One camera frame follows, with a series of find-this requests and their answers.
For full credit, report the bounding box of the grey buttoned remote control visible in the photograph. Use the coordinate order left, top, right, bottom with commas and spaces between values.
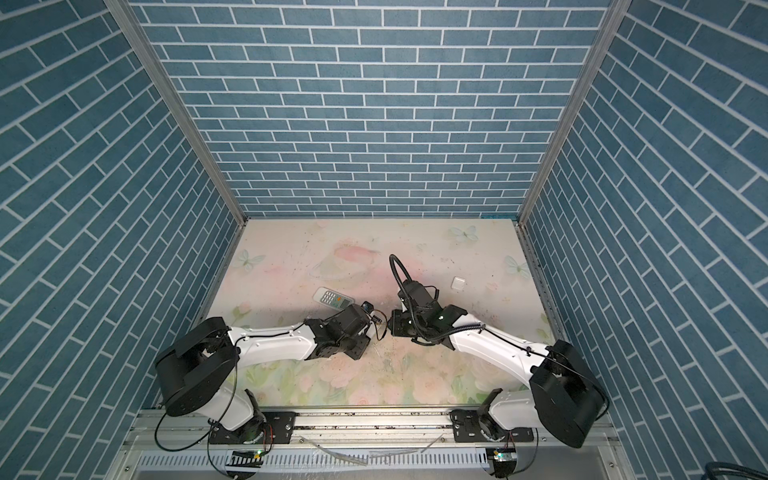
313, 287, 355, 311

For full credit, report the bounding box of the white battery cover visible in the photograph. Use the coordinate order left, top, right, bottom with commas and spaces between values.
451, 276, 467, 292

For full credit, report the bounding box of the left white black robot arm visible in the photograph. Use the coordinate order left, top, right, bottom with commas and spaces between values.
155, 302, 374, 432

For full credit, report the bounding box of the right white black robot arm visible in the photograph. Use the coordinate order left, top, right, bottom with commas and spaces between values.
389, 280, 609, 448

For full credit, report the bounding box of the left green circuit board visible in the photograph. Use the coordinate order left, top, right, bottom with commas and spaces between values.
225, 451, 264, 476

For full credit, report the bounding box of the green circuit board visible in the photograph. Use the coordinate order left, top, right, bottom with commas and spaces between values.
489, 447, 518, 477
225, 451, 264, 476

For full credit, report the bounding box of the right green circuit board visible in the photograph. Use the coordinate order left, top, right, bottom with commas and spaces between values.
489, 447, 518, 477

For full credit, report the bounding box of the black corrugated cable conduit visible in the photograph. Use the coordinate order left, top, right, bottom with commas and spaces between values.
388, 253, 433, 319

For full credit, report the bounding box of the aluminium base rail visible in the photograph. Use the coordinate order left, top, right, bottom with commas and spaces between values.
106, 405, 634, 479

